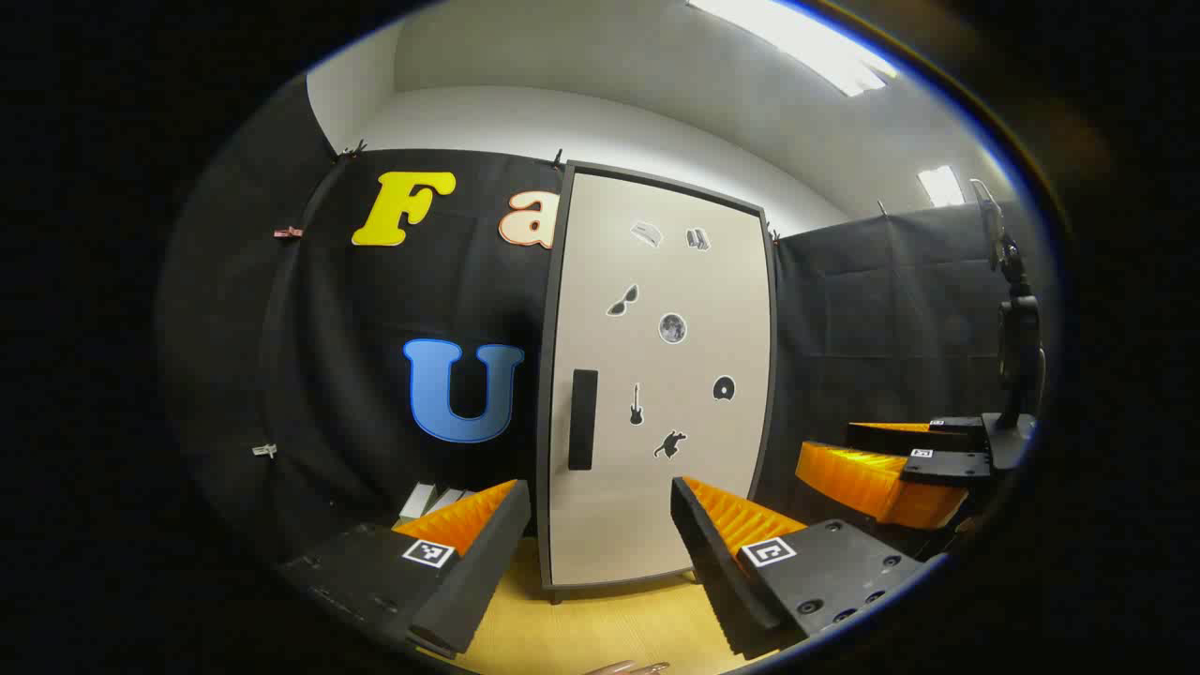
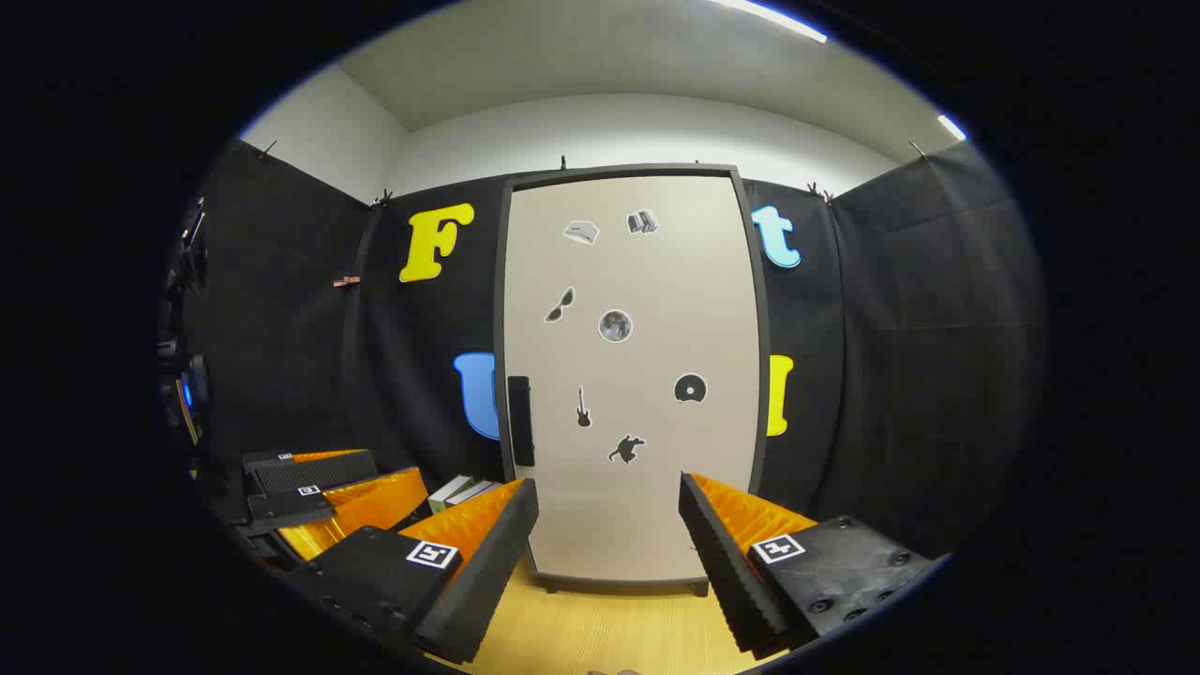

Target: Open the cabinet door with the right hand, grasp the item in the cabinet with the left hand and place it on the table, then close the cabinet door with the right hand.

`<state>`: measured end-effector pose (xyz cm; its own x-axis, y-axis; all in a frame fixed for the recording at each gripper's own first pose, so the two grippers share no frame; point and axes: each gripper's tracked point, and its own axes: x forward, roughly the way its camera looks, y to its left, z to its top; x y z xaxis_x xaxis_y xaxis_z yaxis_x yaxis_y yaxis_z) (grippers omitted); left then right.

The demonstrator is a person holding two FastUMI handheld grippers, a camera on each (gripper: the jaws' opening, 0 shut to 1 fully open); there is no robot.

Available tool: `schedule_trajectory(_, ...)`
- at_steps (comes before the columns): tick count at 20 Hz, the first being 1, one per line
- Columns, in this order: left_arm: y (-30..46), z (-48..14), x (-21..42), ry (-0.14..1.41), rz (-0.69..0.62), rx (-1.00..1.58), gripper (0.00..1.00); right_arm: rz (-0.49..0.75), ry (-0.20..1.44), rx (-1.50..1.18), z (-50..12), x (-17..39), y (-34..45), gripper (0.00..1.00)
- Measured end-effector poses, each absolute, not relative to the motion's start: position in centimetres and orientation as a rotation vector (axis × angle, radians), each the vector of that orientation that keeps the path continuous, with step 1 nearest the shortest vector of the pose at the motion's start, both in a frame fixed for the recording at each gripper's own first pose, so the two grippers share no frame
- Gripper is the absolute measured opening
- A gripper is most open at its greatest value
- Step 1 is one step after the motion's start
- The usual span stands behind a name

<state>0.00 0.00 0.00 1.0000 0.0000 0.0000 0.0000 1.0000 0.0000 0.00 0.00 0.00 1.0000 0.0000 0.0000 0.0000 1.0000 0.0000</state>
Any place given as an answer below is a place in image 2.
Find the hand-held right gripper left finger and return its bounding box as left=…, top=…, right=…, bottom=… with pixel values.
left=284, top=478, right=541, bottom=664

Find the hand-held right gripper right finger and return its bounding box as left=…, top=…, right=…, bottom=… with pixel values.
left=678, top=472, right=940, bottom=659

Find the black cabinet door handle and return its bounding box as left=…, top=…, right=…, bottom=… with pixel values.
left=507, top=376, right=536, bottom=468

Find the green book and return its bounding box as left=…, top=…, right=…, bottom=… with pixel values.
left=427, top=474, right=474, bottom=515

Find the black backdrop cloth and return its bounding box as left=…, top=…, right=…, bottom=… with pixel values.
left=178, top=139, right=1047, bottom=563

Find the long ceiling light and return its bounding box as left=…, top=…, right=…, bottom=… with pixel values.
left=711, top=0, right=829, bottom=44

